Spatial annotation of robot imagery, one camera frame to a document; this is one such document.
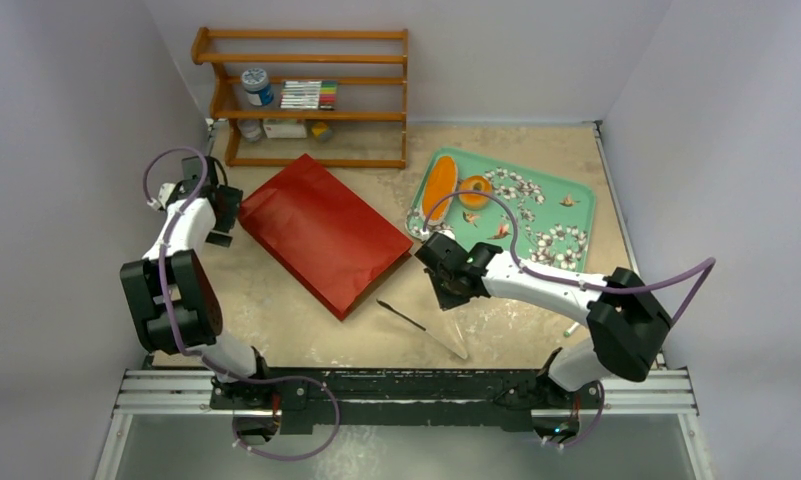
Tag black metal tongs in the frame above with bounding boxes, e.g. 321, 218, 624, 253
376, 299, 469, 360

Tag fake orange doughnut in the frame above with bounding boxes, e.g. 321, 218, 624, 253
458, 175, 492, 211

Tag fake bread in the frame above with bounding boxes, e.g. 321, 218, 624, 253
421, 155, 459, 225

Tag green floral tray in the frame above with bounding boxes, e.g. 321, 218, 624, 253
405, 147, 596, 272

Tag red paper bag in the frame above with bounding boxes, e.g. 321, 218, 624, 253
238, 154, 413, 321

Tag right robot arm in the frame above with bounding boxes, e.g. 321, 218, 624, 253
414, 232, 671, 407

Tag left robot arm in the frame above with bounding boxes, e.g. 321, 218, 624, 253
120, 152, 274, 409

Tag small clear jar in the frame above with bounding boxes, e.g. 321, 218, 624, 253
236, 119, 264, 142

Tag white small box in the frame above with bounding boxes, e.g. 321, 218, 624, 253
262, 118, 308, 139

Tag yellow green cube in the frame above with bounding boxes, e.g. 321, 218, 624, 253
310, 122, 334, 142

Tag blue lidded jar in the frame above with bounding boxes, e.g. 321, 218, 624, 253
240, 68, 274, 107

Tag wooden shelf rack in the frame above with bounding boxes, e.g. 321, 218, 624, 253
191, 27, 409, 169

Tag green white pen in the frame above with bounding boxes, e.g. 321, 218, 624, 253
563, 322, 580, 338

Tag pack of coloured markers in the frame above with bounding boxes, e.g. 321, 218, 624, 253
280, 80, 339, 111

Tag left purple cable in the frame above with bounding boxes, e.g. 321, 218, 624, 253
141, 146, 275, 386

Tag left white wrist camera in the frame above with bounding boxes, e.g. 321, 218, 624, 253
147, 182, 178, 211

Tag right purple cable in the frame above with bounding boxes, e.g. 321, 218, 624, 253
421, 190, 717, 452

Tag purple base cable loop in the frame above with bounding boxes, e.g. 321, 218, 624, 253
232, 375, 342, 463

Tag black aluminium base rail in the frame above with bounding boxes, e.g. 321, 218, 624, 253
111, 366, 699, 439

